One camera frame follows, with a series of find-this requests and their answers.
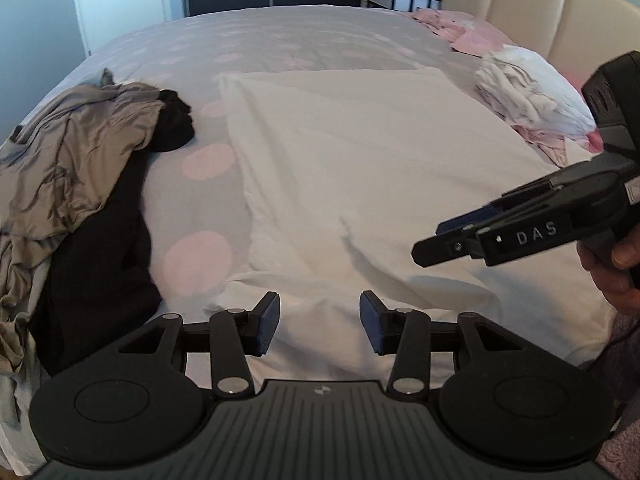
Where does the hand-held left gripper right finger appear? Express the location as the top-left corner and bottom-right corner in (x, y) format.
(361, 291), (526, 402)

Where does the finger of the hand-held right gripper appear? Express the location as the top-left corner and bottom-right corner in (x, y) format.
(412, 227), (483, 267)
(435, 175), (566, 236)

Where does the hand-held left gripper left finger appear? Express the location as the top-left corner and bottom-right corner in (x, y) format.
(117, 292), (282, 401)

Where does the white pillowcase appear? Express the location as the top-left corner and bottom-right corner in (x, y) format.
(218, 66), (618, 376)

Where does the stack of folded white clothes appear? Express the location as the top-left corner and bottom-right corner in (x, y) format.
(474, 45), (598, 136)

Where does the person's right hand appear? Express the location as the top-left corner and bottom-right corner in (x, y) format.
(577, 225), (640, 318)

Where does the pink pillow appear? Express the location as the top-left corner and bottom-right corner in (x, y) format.
(560, 70), (608, 155)

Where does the folded pink garment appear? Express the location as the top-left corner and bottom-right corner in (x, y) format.
(505, 110), (601, 168)

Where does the black garment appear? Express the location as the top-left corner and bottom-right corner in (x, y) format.
(30, 89), (196, 378)

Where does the beige padded headboard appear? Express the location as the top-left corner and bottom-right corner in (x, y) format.
(445, 0), (640, 91)

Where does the pink dotted cloth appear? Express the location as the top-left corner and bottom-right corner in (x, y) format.
(410, 8), (516, 56)

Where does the purple fuzzy robe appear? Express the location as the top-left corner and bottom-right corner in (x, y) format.
(582, 310), (640, 480)

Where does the bed with polka dot duvet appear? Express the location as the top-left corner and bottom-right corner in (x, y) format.
(0, 4), (621, 480)

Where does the taupe garment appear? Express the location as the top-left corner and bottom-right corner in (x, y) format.
(0, 69), (168, 376)

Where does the white door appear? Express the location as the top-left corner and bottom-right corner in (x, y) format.
(70, 0), (173, 56)

